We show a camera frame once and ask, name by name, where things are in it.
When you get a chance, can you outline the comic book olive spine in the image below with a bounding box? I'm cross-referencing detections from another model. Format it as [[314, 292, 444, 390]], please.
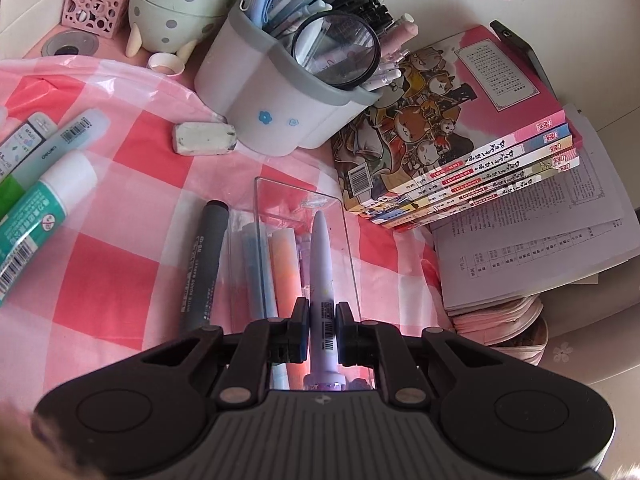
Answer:
[[380, 149, 581, 227]]

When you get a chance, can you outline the comic book blue spine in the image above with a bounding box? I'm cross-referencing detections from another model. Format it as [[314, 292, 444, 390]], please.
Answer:
[[360, 127, 575, 217]]

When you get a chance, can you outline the black magnifying glass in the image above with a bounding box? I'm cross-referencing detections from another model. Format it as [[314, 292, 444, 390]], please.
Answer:
[[291, 10, 383, 93]]

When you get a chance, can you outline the clear plastic box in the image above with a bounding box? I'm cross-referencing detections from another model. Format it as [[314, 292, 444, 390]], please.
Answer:
[[227, 176, 377, 392]]

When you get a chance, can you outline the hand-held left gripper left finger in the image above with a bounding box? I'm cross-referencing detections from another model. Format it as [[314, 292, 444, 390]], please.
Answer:
[[134, 296, 311, 408]]

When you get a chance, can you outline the green egg pen holder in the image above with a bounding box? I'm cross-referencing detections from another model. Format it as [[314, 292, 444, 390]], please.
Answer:
[[125, 0, 229, 59]]

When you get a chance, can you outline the white eraser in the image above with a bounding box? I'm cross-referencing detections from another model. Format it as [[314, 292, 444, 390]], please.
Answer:
[[172, 120, 239, 157]]

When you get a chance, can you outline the white green tube clear cap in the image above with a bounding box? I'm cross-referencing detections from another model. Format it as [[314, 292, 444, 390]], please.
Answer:
[[0, 108, 111, 211]]

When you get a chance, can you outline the peach pen purple cat cap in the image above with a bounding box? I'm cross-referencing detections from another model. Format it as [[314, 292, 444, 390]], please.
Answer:
[[298, 239, 315, 307]]

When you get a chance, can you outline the white tape ring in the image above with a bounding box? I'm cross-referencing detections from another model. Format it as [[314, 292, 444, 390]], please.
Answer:
[[147, 51, 186, 78]]

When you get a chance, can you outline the black whiteboard marker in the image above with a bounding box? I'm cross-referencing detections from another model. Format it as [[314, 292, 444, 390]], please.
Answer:
[[179, 200, 232, 334]]

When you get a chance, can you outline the stack of pink books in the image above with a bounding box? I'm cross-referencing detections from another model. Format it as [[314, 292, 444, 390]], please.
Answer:
[[330, 25, 572, 212]]

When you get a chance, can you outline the comic book cream spine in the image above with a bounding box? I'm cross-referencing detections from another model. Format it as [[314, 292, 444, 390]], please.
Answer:
[[390, 157, 583, 232]]

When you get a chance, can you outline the pink zip pencil case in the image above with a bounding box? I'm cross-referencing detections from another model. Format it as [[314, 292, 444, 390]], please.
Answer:
[[451, 294, 549, 367]]

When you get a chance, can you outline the orange highlighter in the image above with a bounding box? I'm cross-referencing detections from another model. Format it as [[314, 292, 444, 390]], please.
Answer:
[[267, 230, 304, 307]]

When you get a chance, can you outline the pink checked plastic tablecloth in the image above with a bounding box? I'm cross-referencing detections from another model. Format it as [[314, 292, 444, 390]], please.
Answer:
[[0, 55, 451, 411]]

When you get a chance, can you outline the lavender pen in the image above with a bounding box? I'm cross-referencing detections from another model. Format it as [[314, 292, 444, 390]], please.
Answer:
[[304, 210, 347, 392]]

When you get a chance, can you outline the grey white cloud pen holder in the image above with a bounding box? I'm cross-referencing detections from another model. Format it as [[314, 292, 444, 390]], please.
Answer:
[[194, 0, 384, 157]]

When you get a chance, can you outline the stack of paper booklets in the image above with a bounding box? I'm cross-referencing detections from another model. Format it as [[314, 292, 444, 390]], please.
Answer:
[[430, 104, 640, 317]]

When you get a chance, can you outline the black phone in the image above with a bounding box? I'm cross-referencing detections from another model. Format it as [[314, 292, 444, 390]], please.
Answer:
[[489, 19, 557, 99]]

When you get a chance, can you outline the pale blue pen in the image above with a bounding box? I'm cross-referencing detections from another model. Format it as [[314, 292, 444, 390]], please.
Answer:
[[241, 223, 289, 391]]

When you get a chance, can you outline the grey round desk grommet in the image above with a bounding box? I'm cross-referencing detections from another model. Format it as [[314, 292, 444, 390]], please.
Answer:
[[40, 29, 102, 58]]

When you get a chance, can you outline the grey pencil lead case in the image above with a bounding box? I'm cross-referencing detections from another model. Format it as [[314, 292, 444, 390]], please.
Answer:
[[0, 111, 59, 172]]

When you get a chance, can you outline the beige fuzzy sleeve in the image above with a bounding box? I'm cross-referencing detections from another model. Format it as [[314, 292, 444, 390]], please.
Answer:
[[0, 395, 96, 480]]

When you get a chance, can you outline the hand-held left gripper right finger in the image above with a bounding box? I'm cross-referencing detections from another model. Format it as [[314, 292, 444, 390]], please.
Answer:
[[336, 301, 509, 408]]

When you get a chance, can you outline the green glue stick white cap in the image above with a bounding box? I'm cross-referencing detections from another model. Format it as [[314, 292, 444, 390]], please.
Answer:
[[0, 152, 99, 309]]

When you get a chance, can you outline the comic book yellow spine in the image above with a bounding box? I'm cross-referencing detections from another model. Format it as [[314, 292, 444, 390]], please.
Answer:
[[370, 139, 578, 222]]

